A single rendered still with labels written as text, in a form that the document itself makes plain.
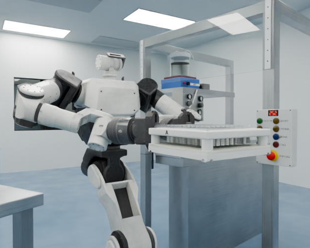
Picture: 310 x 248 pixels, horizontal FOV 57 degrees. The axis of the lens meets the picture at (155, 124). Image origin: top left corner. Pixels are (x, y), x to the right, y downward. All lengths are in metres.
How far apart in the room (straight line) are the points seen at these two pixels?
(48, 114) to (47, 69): 5.90
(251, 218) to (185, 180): 1.01
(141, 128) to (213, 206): 1.61
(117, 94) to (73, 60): 5.79
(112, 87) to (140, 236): 0.63
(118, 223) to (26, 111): 0.57
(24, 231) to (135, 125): 0.43
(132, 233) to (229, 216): 1.51
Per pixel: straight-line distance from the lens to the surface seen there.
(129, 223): 1.24
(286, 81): 5.48
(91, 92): 1.25
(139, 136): 0.89
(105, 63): 1.33
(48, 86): 1.15
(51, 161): 6.86
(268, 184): 1.54
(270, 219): 1.58
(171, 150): 0.77
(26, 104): 1.00
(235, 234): 2.76
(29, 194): 0.91
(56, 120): 0.97
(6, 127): 6.67
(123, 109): 1.29
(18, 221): 0.92
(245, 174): 2.75
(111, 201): 1.25
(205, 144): 0.67
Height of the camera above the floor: 1.11
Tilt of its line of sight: 1 degrees down
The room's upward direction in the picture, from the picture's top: straight up
